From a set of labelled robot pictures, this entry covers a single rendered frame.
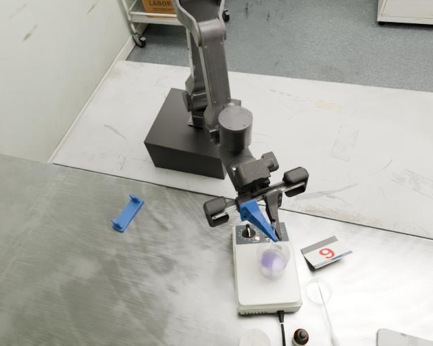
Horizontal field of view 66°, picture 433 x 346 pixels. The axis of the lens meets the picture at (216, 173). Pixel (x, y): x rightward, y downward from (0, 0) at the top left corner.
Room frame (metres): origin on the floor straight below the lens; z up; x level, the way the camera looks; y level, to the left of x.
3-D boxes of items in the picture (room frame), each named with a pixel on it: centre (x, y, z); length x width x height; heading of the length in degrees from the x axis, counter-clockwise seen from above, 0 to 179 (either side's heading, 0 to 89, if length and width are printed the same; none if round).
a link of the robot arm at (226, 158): (0.38, -0.04, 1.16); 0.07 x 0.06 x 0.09; 10
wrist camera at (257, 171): (0.30, -0.06, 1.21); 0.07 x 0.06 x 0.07; 99
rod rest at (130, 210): (0.44, 0.25, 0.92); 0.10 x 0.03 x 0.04; 143
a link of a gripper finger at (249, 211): (0.22, -0.05, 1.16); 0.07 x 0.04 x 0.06; 10
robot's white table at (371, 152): (0.63, -0.16, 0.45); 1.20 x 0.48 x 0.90; 64
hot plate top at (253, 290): (0.19, -0.06, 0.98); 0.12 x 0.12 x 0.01; 82
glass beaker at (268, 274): (0.20, -0.07, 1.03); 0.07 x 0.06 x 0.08; 7
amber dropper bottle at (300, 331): (0.07, -0.10, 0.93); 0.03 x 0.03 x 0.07
